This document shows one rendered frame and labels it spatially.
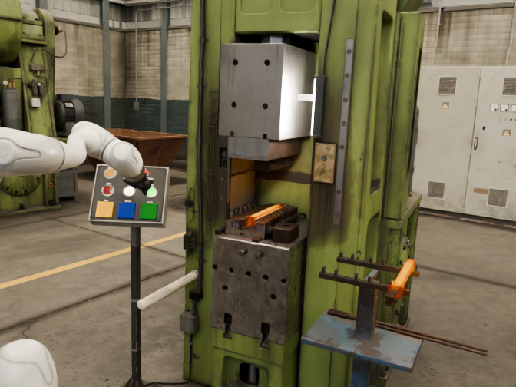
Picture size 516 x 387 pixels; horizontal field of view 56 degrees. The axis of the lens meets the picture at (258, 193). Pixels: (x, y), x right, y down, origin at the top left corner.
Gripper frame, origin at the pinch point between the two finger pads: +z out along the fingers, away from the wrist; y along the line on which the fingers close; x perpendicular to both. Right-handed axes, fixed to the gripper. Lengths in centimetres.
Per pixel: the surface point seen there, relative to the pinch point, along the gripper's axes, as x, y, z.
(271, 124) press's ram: 26, 54, -15
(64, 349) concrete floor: -67, -63, 110
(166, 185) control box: 7.0, 6.7, 13.3
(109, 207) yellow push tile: -5.2, -18.0, 12.5
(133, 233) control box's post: -12.8, -9.6, 29.6
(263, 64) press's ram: 49, 50, -26
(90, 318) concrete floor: -45, -61, 147
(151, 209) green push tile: -5.1, 1.3, 12.5
